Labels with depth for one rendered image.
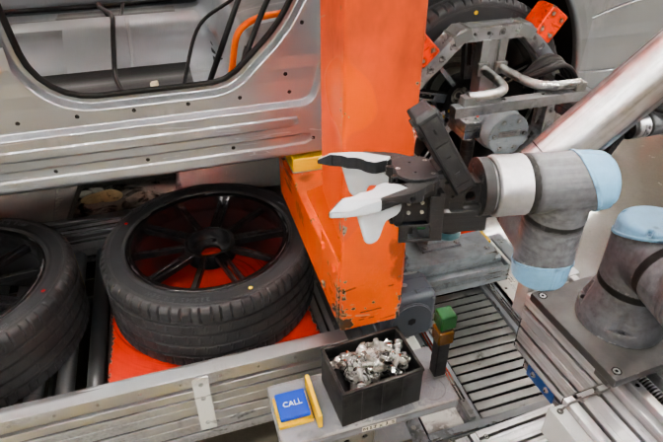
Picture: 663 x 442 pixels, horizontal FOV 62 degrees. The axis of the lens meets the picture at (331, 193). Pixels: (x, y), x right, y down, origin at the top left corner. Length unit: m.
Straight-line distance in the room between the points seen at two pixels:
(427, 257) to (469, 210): 1.46
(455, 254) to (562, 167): 1.50
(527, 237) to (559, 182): 0.10
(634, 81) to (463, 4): 0.93
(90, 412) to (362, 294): 0.76
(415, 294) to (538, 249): 1.00
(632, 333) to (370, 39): 0.69
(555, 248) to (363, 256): 0.63
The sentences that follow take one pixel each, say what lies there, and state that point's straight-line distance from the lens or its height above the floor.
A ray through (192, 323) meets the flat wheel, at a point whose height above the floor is 0.46.
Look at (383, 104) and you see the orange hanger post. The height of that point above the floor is 1.13.
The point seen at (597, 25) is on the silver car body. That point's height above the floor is 1.06.
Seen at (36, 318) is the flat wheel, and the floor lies 0.49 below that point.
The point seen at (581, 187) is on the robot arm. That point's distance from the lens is 0.70.
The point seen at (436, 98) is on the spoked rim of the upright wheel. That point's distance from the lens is 1.79.
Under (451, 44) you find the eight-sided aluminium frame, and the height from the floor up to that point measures 1.08.
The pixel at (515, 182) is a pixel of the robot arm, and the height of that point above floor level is 1.24.
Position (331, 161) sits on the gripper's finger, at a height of 1.22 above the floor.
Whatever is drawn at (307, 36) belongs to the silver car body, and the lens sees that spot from 1.58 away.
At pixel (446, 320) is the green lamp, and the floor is 0.66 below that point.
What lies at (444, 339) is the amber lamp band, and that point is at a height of 0.59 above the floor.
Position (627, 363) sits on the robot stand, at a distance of 1.10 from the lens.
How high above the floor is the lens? 1.57
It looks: 33 degrees down
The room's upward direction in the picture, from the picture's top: straight up
